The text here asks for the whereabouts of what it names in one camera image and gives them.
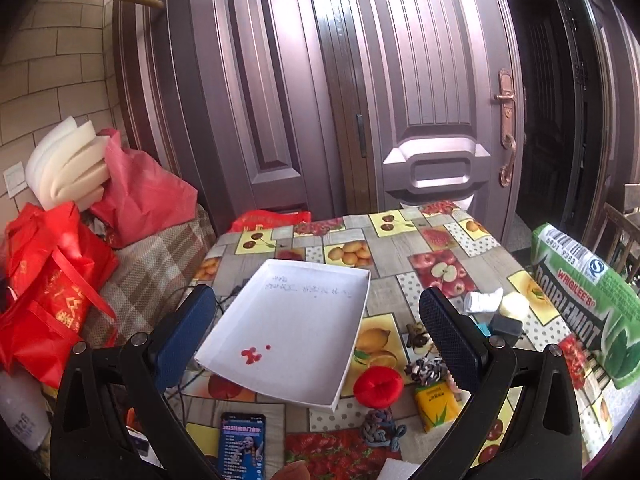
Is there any black box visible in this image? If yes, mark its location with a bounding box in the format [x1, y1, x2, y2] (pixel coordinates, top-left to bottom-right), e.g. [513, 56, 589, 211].
[489, 314, 523, 346]

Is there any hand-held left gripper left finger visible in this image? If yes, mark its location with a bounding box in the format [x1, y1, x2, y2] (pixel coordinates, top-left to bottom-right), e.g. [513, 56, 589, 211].
[50, 284, 218, 480]

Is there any green gum-pack pillow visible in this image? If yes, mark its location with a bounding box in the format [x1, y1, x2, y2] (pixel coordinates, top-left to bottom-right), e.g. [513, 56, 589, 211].
[531, 222, 640, 390]

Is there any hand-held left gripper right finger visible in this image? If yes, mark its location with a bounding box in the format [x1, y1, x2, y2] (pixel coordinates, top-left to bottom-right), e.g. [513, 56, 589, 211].
[419, 286, 583, 480]

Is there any thin black cable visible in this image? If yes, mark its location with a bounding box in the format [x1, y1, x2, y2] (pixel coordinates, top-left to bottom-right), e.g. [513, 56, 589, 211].
[167, 280, 251, 313]

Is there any white plastic bottle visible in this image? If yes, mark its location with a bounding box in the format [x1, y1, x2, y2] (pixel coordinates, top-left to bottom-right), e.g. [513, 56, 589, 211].
[0, 367, 51, 453]

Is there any red plastic bag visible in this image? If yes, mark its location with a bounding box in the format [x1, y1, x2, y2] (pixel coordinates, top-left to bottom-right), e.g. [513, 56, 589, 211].
[230, 209, 312, 235]

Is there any fruit print tablecloth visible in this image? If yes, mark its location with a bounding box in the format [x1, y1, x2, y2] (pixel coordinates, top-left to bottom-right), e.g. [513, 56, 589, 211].
[125, 200, 618, 480]

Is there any white rolled towel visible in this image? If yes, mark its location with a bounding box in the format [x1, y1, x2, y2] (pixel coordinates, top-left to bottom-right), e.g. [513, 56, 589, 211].
[463, 287, 504, 316]

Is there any white wall switch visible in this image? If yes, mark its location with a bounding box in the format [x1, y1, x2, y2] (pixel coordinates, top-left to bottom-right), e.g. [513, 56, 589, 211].
[4, 161, 28, 198]

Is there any red gift bag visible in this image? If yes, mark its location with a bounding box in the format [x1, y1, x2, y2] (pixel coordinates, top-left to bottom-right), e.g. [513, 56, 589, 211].
[0, 300, 91, 391]
[5, 202, 121, 321]

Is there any pink plastic bag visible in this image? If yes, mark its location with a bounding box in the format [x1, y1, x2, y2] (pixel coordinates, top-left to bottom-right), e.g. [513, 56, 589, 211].
[90, 129, 198, 248]

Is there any yellow tissue packet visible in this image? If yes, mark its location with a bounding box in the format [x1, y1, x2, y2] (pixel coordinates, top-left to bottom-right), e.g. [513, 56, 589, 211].
[412, 382, 461, 434]

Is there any plain brown door leaf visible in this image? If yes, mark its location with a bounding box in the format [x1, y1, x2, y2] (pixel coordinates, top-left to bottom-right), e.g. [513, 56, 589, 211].
[117, 0, 351, 221]

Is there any white cardboard box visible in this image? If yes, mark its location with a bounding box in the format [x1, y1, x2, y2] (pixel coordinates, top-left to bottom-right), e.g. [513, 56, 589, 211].
[194, 258, 372, 414]

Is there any small brown toy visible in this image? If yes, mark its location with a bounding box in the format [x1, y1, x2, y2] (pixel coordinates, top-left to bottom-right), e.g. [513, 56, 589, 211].
[405, 324, 431, 351]

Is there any copper door handle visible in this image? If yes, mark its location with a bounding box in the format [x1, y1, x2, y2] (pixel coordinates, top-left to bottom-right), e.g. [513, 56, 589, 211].
[494, 70, 517, 186]

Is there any grey blue knotted rope toy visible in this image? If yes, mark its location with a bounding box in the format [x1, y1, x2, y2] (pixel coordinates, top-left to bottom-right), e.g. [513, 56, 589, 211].
[361, 407, 407, 453]

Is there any smartphone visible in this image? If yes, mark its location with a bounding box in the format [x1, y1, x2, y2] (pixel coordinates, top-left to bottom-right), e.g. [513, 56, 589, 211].
[217, 411, 267, 480]

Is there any brown door leaf with handle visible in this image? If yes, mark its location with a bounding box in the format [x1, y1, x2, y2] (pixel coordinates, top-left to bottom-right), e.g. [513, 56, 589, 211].
[345, 0, 526, 221]

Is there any black white knotted rope toy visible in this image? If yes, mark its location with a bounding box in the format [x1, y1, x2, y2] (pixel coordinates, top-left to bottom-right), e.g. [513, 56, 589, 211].
[404, 357, 447, 387]

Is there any black inner door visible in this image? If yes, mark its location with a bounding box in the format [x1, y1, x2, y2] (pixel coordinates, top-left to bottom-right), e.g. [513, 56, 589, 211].
[515, 0, 626, 256]

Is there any white foam packing piece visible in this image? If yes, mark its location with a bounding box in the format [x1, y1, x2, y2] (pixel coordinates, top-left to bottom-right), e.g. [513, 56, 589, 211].
[26, 116, 112, 211]

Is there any wooden chair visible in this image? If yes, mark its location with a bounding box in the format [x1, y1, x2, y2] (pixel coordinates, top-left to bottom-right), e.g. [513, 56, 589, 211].
[582, 202, 640, 286]

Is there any tan rounded object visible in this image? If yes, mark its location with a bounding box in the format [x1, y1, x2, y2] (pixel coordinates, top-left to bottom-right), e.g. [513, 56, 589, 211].
[270, 460, 311, 480]

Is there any red plush toy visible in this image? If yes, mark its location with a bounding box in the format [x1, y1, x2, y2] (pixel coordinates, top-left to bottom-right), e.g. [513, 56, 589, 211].
[352, 366, 405, 407]

